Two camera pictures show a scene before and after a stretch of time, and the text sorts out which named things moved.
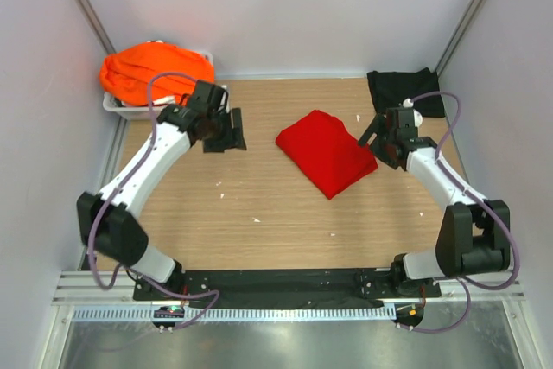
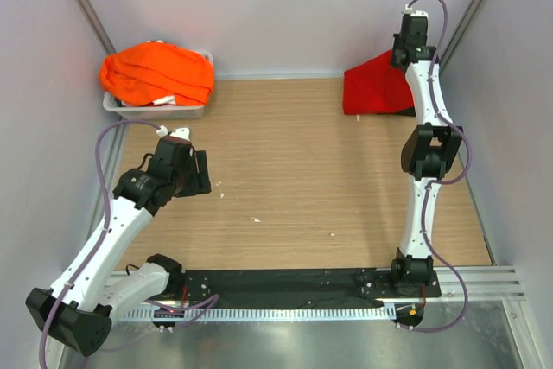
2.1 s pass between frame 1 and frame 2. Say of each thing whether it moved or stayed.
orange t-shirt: stayed
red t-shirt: moved
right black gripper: moved
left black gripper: moved
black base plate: stayed
